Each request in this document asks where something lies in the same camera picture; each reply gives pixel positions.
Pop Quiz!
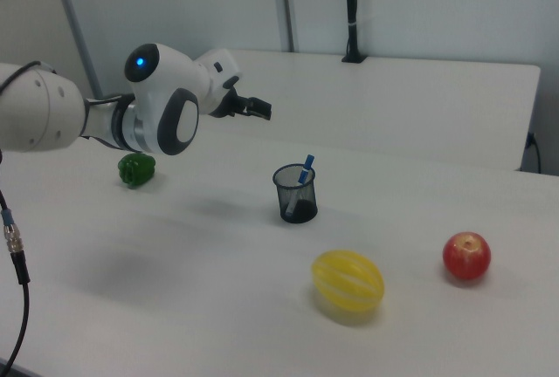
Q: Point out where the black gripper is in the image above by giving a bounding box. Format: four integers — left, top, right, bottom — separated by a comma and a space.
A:
212, 83, 273, 122

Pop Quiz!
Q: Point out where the blue and white marker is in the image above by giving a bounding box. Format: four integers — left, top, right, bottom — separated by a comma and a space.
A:
286, 154, 316, 216

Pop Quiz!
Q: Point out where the black mesh pen cup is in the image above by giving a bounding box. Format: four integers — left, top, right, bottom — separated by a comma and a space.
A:
273, 163, 319, 224

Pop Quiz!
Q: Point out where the white side table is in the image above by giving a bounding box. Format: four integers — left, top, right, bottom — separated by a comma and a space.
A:
148, 48, 542, 172

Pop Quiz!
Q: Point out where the green toy bell pepper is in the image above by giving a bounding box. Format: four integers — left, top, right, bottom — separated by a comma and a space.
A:
118, 152, 157, 189

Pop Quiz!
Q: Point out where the yellow striped toy melon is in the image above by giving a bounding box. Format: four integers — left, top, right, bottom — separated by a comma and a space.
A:
310, 249, 385, 313

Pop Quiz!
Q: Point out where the red toy apple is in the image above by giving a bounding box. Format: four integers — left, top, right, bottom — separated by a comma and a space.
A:
442, 231, 492, 281

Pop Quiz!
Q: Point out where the black camera pole stand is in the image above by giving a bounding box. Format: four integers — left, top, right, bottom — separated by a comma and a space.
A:
341, 0, 368, 65

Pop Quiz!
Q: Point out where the thin black wall cable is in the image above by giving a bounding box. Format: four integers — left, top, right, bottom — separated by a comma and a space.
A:
526, 131, 543, 174

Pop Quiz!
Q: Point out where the black cable with metal connector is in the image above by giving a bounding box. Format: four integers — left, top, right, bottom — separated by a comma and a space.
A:
0, 188, 31, 365

